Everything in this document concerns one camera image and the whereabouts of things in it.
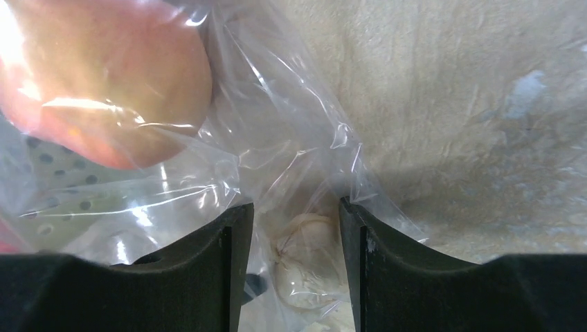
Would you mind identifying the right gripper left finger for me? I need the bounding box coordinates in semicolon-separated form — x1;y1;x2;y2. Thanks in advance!
1;204;254;331

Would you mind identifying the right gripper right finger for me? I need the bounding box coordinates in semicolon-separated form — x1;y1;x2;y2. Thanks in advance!
339;197;586;331

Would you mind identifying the fake garlic bulb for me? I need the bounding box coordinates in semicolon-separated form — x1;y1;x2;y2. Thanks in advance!
272;213;349;311

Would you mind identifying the clear zip top bag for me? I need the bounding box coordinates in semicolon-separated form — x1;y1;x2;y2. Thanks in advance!
0;0;430;332

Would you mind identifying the fake peach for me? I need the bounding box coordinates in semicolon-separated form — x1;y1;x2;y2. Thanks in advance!
1;1;213;169

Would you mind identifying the light green plastic basket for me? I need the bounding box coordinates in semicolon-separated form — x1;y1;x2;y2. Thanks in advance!
1;131;146;251

